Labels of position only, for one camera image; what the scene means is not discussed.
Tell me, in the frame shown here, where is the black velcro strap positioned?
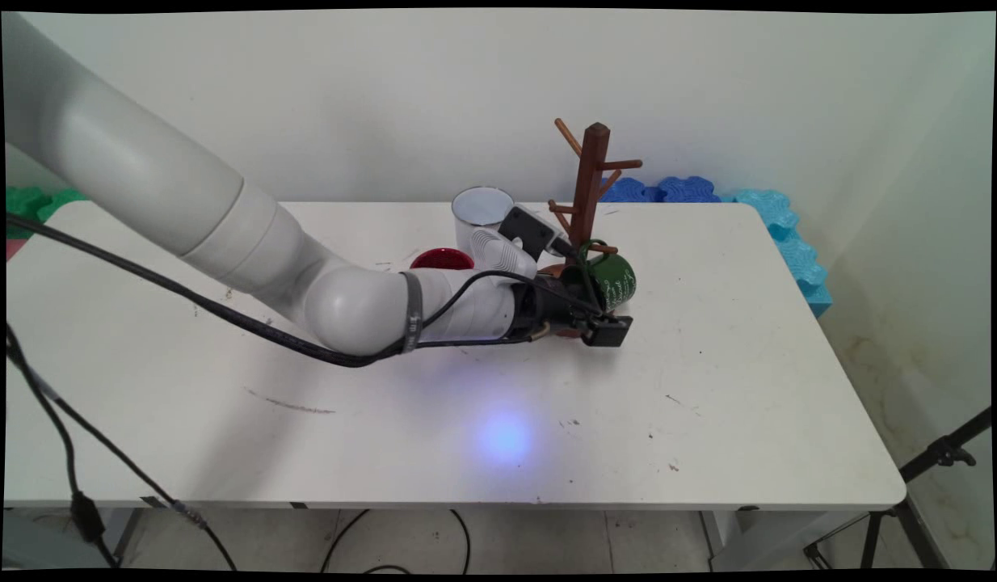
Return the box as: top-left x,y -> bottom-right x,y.
400,272 -> 426,354

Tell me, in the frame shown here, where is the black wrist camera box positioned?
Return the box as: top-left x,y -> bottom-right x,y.
498,205 -> 574,260

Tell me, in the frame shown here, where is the green foam mat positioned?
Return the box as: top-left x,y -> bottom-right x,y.
6,187 -> 89,240

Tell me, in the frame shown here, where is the grey metal table leg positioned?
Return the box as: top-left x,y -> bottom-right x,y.
103,508 -> 145,567

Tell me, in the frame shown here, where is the white enamel mug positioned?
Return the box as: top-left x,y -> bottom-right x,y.
452,187 -> 516,253

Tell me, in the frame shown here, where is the light blue foam mat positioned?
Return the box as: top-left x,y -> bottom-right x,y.
721,189 -> 834,318

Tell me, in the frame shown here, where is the black tripod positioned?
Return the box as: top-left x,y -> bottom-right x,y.
803,407 -> 994,571

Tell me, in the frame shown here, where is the brown wooden mug tree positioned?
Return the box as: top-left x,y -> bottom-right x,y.
537,119 -> 644,340

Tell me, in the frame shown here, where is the green enamel mug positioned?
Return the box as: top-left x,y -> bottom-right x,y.
559,240 -> 637,321

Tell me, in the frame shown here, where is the red enamel mug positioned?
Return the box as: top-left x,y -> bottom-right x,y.
409,247 -> 476,272

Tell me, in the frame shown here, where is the black floor cable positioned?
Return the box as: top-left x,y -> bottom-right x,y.
318,508 -> 473,576

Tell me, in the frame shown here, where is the dark blue foam mat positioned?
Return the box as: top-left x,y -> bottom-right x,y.
599,176 -> 722,204

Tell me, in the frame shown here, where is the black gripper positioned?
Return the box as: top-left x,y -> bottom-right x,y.
511,265 -> 634,349

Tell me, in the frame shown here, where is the white ribbed camera mount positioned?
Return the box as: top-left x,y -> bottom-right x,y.
469,227 -> 539,280

